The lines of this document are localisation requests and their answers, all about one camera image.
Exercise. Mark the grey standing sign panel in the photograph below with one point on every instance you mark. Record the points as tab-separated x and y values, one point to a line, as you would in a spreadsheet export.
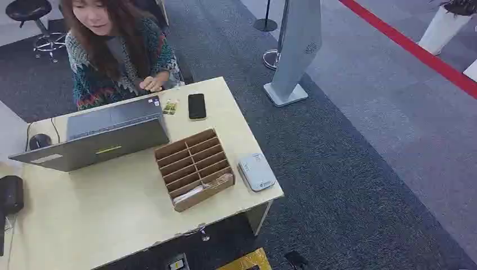
298	48

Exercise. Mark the person's hand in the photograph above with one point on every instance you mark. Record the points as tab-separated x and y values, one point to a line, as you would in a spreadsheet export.
153	83

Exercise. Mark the black device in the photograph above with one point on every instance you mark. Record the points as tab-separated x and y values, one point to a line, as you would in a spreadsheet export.
10	195

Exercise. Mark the black smartphone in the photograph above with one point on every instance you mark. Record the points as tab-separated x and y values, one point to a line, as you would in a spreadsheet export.
196	106

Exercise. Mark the robot black foot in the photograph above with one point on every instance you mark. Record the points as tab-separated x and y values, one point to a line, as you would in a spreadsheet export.
296	260

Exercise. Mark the red barrier tape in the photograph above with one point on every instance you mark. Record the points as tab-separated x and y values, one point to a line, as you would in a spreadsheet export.
410	46

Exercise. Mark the potted plant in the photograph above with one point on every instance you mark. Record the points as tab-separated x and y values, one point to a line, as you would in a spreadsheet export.
460	5

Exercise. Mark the white card reader device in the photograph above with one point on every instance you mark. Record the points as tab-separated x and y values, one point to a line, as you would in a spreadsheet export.
256	172

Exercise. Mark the black computer mouse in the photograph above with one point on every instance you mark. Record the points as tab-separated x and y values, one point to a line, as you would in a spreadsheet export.
39	141

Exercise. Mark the wooden card box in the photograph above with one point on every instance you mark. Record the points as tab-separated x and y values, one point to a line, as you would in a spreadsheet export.
193	169

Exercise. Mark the grey power socket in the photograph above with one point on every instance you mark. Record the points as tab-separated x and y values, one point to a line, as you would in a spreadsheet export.
177	263

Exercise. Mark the white card in box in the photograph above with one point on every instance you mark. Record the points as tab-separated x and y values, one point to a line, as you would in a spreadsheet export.
188	194

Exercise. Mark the yellow sheet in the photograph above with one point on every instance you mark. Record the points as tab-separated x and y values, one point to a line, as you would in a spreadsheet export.
248	261

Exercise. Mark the small green card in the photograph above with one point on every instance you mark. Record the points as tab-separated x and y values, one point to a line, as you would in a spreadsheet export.
170	107

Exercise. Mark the black stanchion post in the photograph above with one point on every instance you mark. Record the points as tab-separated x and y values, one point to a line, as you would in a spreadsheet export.
266	20

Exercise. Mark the grey laptop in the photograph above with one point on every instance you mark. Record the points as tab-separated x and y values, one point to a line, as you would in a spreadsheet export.
108	138

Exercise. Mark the white planter pot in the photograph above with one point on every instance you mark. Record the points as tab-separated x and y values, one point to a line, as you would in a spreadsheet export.
441	31

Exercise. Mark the black stool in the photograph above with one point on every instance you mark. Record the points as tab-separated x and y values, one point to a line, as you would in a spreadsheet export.
35	20

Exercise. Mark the chrome stanchion base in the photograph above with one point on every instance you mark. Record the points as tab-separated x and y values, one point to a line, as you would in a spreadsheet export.
271	59

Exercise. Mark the pale wooden desk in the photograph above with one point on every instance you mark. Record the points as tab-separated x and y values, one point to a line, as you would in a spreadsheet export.
134	208

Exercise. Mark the person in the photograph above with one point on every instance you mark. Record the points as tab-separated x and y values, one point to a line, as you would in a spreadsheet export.
111	56

